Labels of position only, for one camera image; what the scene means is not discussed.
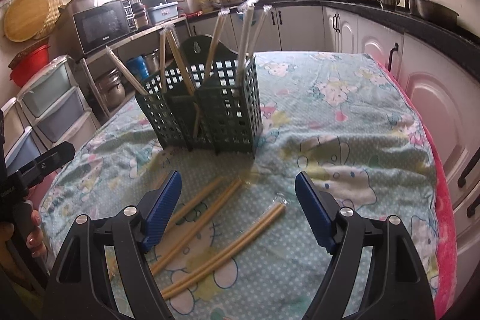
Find small steel pot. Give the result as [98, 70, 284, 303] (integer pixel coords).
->
[144, 49, 163, 75]

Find round wooden board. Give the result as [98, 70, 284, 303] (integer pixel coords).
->
[3, 0, 50, 42]

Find round woven tray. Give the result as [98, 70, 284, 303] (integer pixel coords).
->
[34, 0, 65, 40]

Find bamboo chopsticks pair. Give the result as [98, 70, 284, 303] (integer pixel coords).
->
[202, 7, 229, 81]
[252, 4, 274, 56]
[159, 27, 168, 94]
[161, 198, 287, 300]
[150, 175, 259, 276]
[237, 1, 259, 60]
[165, 178, 223, 231]
[166, 28, 201, 139]
[106, 46, 150, 96]

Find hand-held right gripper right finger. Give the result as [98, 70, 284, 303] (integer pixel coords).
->
[294, 171, 437, 320]

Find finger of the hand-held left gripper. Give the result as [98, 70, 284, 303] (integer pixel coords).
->
[17, 141, 74, 189]

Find green plastic utensil holder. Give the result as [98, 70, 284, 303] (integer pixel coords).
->
[135, 35, 263, 159]

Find dark metal wok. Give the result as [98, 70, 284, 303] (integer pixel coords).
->
[408, 0, 460, 30]

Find stacked steel stock pot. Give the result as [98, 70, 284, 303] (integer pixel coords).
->
[94, 68, 126, 109]

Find person's left hand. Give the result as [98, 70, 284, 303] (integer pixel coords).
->
[25, 209, 49, 259]

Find black countertop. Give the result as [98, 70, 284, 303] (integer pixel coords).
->
[187, 0, 480, 54]

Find black microwave oven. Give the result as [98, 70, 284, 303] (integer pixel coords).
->
[72, 0, 130, 54]

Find blue plastic crate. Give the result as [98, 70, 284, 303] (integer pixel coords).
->
[147, 2, 180, 25]

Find plastic drawer unit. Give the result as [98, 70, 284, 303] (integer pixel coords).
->
[0, 54, 101, 178]

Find blue plastic container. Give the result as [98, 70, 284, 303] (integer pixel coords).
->
[127, 55, 149, 82]

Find red plastic basin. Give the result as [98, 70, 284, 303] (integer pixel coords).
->
[8, 43, 51, 88]

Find wrapped chopsticks in basket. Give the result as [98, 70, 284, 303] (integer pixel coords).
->
[75, 16, 188, 118]

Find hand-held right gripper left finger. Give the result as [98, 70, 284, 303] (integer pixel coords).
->
[43, 170, 183, 320]

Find pink blanket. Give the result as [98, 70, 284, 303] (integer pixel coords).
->
[369, 55, 458, 309]

